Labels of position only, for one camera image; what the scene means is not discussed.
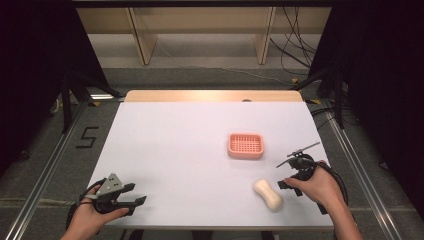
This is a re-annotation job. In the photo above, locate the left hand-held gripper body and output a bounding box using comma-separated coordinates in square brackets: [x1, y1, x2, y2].
[93, 172, 125, 214]

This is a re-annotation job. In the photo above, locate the black curtain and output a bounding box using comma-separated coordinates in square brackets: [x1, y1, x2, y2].
[0, 0, 112, 178]
[308, 0, 424, 214]

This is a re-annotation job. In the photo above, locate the person's right hand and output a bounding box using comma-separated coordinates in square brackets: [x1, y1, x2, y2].
[284, 161, 345, 210]

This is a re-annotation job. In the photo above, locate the person's left hand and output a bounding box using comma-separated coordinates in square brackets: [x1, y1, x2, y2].
[65, 185, 130, 235]

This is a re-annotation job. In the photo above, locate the black metal stand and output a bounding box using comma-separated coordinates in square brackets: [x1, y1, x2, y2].
[292, 65, 348, 130]
[59, 69, 125, 135]

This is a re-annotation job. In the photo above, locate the aluminium floor rail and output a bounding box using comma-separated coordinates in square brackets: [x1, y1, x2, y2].
[319, 99, 405, 240]
[2, 99, 88, 240]

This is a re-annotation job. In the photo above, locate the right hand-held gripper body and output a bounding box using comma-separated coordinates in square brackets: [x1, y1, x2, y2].
[275, 141, 322, 183]

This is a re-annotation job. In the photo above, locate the black hanging cable bundle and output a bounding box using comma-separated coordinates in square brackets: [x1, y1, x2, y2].
[269, 6, 318, 77]

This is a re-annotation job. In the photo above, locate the white floor cable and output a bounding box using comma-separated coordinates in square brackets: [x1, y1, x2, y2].
[155, 42, 295, 86]

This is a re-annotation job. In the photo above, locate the light wooden table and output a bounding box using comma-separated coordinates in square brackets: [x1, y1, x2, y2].
[123, 89, 304, 103]

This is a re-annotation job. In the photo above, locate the cream soap bar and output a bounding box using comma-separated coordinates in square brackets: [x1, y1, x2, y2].
[252, 178, 284, 212]

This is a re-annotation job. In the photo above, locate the white table mat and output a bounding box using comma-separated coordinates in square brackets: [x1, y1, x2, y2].
[86, 101, 335, 230]

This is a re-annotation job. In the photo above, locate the pink soap dish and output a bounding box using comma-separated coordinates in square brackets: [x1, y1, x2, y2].
[227, 132, 265, 160]

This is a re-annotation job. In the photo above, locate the black tape floor mark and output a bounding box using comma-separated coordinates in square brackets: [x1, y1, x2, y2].
[75, 126, 100, 150]

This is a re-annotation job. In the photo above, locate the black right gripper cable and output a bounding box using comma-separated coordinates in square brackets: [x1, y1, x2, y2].
[317, 161, 350, 216]

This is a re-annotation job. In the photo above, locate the light wooden shelf unit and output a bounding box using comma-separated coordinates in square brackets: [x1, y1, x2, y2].
[76, 6, 332, 66]

